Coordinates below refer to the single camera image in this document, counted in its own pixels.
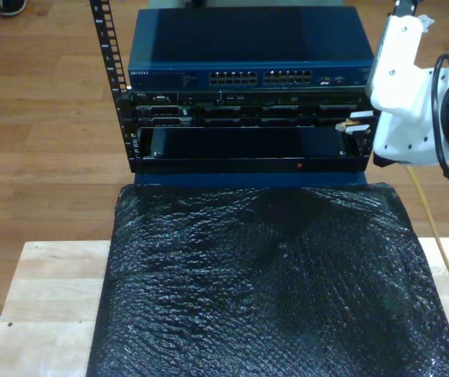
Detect yellow network cable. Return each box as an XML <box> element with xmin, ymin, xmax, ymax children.
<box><xmin>334</xmin><ymin>119</ymin><xmax>449</xmax><ymax>322</ymax></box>

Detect black rack server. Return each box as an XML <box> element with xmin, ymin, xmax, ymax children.
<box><xmin>130</xmin><ymin>90</ymin><xmax>374</xmax><ymax>129</ymax></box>

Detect black bubble mat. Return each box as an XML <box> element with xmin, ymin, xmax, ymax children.
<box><xmin>86</xmin><ymin>181</ymin><xmax>449</xmax><ymax>377</ymax></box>

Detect dark shoe white sole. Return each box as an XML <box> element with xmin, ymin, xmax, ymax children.
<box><xmin>0</xmin><ymin>0</ymin><xmax>28</xmax><ymax>17</ymax></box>

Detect blue network switch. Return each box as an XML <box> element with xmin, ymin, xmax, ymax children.
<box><xmin>127</xmin><ymin>5</ymin><xmax>378</xmax><ymax>88</ymax></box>

